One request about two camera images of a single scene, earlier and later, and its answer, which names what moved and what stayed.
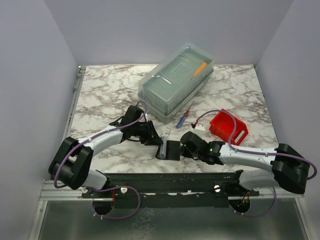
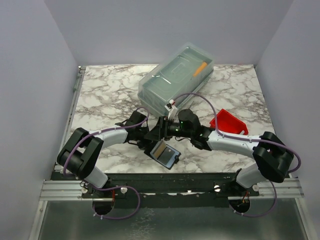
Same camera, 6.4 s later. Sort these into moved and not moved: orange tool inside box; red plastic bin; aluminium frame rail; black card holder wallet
Moved: black card holder wallet
Not moved: aluminium frame rail; red plastic bin; orange tool inside box
